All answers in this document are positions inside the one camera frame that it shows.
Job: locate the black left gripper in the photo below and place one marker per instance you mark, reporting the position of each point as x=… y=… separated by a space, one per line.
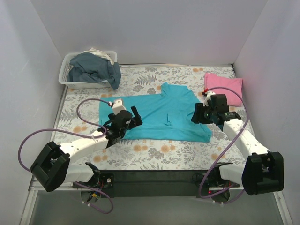
x=133 y=119

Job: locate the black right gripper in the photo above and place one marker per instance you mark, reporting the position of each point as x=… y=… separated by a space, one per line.
x=199 y=114

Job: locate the teal t shirt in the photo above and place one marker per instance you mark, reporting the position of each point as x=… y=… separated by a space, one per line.
x=167 y=116

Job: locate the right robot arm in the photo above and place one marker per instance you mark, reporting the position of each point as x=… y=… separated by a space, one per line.
x=263 y=171

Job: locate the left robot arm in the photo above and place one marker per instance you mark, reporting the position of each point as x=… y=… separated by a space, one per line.
x=55 y=164

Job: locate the folded pink t shirt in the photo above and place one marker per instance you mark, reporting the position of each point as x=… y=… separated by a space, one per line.
x=222 y=84

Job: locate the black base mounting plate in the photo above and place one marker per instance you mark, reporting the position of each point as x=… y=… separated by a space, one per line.
x=149 y=183

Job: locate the grey-blue t shirt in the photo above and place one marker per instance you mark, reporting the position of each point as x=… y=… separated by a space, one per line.
x=89 y=68

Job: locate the cream t shirt in basket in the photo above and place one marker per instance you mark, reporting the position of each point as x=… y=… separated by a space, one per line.
x=110 y=56

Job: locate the white plastic laundry basket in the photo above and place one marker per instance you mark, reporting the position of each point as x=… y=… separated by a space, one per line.
x=64 y=72

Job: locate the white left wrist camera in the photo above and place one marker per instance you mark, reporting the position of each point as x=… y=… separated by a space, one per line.
x=117 y=106

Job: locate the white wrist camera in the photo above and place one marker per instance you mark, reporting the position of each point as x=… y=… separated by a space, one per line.
x=117 y=106
x=207 y=94

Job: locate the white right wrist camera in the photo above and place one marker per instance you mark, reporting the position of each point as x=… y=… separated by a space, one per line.
x=207 y=94

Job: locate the aluminium frame rail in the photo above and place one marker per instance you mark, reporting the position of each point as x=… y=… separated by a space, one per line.
x=148 y=197

